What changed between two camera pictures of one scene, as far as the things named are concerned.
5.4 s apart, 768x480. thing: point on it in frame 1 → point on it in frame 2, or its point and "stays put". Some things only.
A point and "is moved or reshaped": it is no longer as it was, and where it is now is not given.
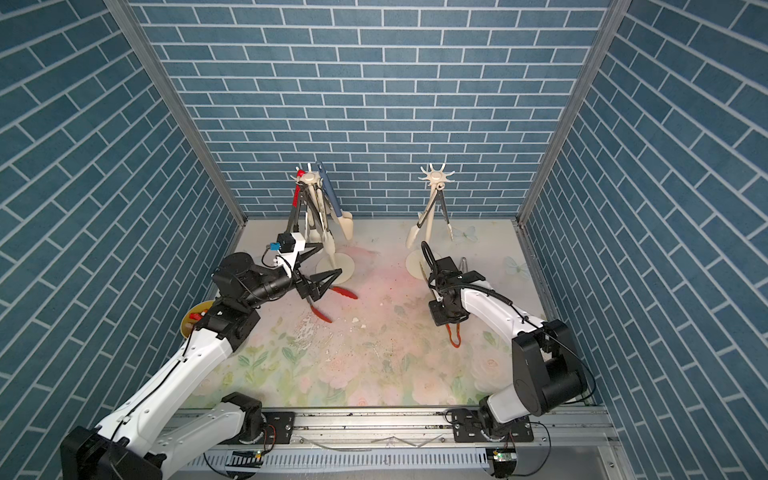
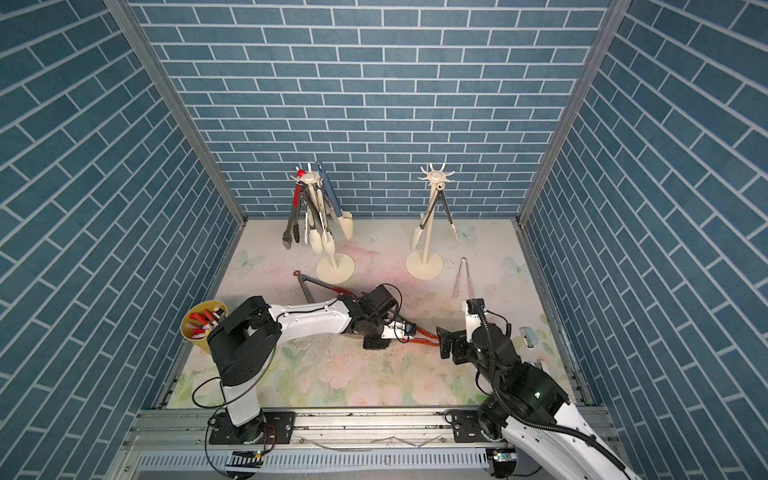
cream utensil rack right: (437, 181) stays put
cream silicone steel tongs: (324, 215) stays put
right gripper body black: (441, 312) → (462, 349)
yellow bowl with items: (193, 315) stays put
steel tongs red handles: (451, 337) is moved or reshaped
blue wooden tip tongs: (345, 218) stays put
